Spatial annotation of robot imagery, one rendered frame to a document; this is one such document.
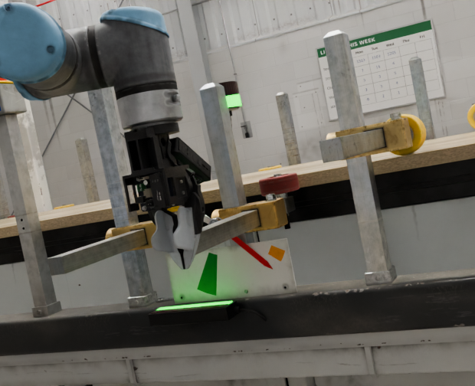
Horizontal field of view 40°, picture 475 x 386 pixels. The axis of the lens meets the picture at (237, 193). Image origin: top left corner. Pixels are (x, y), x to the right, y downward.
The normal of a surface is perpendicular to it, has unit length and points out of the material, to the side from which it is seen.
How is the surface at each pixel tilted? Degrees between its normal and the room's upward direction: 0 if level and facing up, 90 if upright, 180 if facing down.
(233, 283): 90
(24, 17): 92
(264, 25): 90
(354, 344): 90
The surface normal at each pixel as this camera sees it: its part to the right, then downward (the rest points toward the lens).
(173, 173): 0.88, -0.15
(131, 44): 0.04, 0.02
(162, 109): 0.48, -0.06
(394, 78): -0.39, 0.13
